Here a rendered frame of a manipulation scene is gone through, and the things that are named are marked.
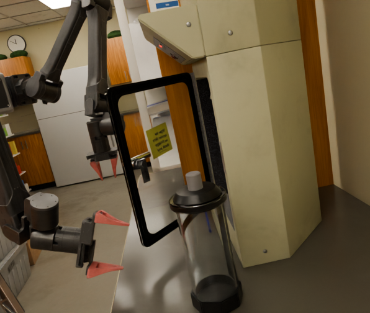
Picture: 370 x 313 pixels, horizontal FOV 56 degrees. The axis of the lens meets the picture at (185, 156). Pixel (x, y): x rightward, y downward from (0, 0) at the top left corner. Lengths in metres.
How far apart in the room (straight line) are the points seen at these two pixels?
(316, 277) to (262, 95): 0.39
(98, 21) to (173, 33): 0.62
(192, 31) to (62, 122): 5.19
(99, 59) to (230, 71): 0.62
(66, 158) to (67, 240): 5.12
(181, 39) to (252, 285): 0.52
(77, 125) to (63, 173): 0.84
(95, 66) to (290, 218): 0.78
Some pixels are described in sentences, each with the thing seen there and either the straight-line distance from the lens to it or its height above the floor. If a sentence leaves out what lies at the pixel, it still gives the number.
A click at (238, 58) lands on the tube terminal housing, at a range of 0.72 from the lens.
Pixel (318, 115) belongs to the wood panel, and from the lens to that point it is 1.19.
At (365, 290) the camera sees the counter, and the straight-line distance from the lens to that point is 0.76.
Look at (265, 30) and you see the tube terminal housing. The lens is 0.76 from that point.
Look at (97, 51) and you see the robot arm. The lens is 1.25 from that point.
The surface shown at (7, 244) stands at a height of 0.40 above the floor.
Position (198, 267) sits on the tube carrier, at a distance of 0.67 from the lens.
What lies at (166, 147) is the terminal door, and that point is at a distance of 0.92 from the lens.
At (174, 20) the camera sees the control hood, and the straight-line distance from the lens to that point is 0.71.
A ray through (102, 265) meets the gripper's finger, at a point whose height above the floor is 1.00.
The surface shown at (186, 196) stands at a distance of 0.62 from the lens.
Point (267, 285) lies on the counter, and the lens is 0.78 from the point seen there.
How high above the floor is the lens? 1.39
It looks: 13 degrees down
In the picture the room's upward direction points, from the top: 11 degrees counter-clockwise
